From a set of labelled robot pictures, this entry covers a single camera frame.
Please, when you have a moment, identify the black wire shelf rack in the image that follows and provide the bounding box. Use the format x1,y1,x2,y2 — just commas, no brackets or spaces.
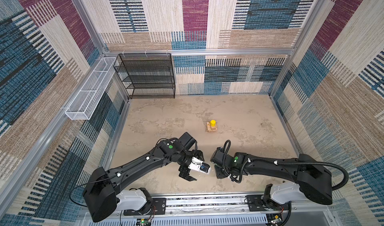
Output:
115,53,176,99

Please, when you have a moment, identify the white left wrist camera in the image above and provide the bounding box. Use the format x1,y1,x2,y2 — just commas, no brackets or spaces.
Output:
188,157,211,175

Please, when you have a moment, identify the aluminium front rail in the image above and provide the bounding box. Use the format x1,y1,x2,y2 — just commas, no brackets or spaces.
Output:
98,192,342,226

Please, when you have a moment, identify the yellow cylinder block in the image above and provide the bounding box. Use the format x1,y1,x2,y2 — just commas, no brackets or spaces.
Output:
210,120,217,128

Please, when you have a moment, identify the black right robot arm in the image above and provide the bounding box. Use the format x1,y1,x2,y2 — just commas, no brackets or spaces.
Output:
211,147,333,206

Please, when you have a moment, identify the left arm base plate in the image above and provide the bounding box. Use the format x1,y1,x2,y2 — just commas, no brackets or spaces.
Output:
123,198,167,216

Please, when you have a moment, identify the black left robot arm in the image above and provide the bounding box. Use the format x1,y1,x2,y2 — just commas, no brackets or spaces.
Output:
83,132,200,223

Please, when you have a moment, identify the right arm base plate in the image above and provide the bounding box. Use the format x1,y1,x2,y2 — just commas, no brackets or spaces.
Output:
244,195,291,212

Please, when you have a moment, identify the white wire mesh basket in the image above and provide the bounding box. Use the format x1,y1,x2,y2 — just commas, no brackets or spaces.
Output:
65,57,117,121

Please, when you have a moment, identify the light wood block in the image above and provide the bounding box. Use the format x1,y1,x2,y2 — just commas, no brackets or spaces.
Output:
206,122,218,133

